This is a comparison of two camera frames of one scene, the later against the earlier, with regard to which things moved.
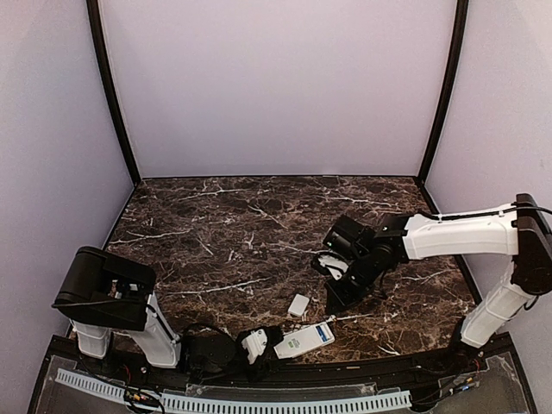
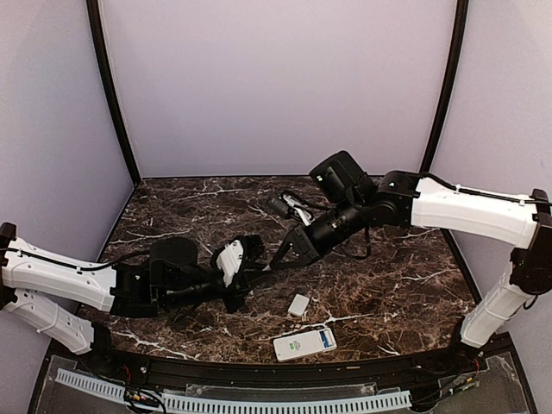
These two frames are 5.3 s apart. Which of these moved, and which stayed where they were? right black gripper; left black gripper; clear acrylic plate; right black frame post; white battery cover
Moved: left black gripper; right black gripper
Stayed: white battery cover; right black frame post; clear acrylic plate
